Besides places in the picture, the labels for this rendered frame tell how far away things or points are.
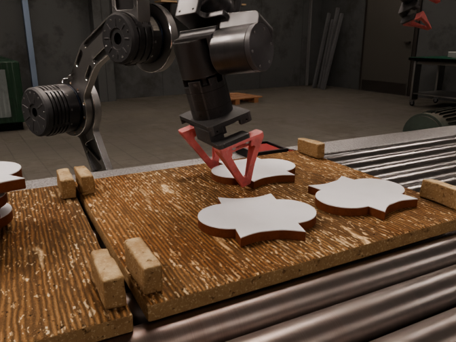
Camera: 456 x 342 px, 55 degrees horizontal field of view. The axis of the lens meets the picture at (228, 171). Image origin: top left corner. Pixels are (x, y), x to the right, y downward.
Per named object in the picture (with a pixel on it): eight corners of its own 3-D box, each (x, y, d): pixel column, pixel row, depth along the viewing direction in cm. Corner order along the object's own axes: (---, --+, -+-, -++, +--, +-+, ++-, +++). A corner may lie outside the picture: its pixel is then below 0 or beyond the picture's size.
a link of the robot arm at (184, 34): (186, 27, 60) (160, 37, 56) (229, 20, 56) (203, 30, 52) (199, 76, 63) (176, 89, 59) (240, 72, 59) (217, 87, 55)
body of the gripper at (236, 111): (212, 141, 56) (197, 85, 53) (181, 127, 65) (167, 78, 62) (254, 123, 59) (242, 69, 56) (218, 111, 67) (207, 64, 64)
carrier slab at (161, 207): (73, 191, 64) (72, 181, 64) (300, 157, 83) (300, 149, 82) (148, 323, 35) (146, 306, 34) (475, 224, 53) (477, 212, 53)
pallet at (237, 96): (209, 107, 737) (209, 101, 734) (186, 102, 800) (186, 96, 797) (263, 102, 798) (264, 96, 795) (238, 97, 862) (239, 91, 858)
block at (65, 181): (57, 187, 62) (55, 168, 61) (71, 185, 62) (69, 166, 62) (62, 201, 57) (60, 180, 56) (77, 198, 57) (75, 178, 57)
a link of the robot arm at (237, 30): (220, 13, 64) (183, -22, 57) (290, 0, 58) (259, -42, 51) (203, 90, 62) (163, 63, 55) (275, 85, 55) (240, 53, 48)
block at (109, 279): (90, 276, 39) (87, 248, 38) (112, 271, 39) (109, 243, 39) (104, 313, 34) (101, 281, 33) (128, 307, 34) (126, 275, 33)
